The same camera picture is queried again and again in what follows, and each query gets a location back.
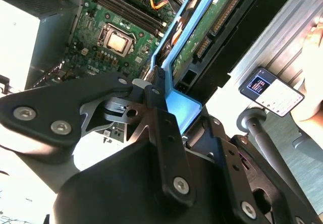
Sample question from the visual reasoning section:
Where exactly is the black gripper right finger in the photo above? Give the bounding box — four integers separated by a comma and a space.
201, 107, 319, 224

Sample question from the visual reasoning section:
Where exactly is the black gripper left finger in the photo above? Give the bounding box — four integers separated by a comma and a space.
0, 66, 198, 207

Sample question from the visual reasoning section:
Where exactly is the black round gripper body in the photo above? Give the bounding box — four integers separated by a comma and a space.
51, 139, 241, 224

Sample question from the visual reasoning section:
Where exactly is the hard disk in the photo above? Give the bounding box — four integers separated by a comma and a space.
150, 0, 245, 137

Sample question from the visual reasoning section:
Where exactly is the black smartphone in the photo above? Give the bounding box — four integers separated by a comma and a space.
238, 67, 305, 118

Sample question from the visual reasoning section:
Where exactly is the person hand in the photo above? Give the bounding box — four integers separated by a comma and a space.
290, 16, 323, 123

